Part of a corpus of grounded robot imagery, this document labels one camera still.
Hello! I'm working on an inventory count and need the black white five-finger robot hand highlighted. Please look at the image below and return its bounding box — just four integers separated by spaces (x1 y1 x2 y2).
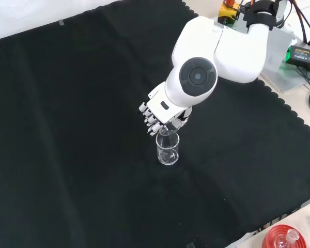
138 82 193 137

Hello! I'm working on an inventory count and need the clear glass beaker with spout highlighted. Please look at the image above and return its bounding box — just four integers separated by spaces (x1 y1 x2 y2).
159 123 177 137

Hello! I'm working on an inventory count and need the clear graduated glass beaker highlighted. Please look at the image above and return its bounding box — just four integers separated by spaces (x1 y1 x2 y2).
155 131 181 166

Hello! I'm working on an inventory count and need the black bench cloth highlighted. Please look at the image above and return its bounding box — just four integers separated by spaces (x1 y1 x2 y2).
0 0 310 248

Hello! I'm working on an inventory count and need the yellow stop button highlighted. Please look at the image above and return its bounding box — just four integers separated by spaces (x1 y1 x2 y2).
219 0 240 26

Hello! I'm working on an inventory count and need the pale white board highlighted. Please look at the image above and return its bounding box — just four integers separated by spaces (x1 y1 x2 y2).
234 15 293 72

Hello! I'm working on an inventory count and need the black green power adapter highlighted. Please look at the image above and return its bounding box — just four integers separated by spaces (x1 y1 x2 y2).
285 45 310 72

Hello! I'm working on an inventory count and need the clear glass flask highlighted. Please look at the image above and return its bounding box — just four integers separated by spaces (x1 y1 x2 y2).
273 229 300 248

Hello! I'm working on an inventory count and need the grey metal base plate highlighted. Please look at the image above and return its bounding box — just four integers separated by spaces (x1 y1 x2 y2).
209 15 310 94

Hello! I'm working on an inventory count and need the thin black cable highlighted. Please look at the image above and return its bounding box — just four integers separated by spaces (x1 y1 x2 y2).
296 64 310 90

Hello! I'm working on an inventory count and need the thick black cable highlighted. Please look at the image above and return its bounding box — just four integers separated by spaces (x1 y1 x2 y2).
288 0 309 43

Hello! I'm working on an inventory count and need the red ribbed round ring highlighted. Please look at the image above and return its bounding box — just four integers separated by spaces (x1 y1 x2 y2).
262 224 308 248

